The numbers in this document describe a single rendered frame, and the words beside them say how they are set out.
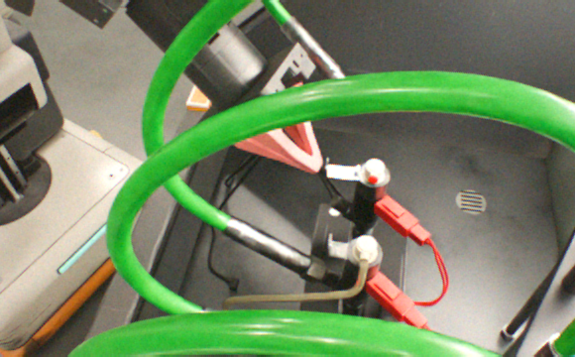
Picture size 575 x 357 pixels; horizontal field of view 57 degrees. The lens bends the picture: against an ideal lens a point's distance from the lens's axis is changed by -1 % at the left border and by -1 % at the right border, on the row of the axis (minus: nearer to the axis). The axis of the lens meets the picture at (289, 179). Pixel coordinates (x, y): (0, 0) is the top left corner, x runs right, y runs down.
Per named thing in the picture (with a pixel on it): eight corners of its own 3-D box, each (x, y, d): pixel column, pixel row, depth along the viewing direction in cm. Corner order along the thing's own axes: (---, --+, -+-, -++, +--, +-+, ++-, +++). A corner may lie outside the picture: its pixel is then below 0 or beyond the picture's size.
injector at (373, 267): (313, 332, 60) (322, 230, 43) (357, 340, 59) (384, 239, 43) (309, 356, 58) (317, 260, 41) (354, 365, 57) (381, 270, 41)
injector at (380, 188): (323, 271, 64) (335, 157, 48) (364, 277, 64) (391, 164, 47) (320, 291, 63) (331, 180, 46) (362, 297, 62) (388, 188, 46)
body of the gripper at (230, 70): (279, 108, 39) (209, 31, 36) (206, 144, 47) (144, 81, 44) (314, 57, 43) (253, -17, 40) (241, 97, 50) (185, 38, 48)
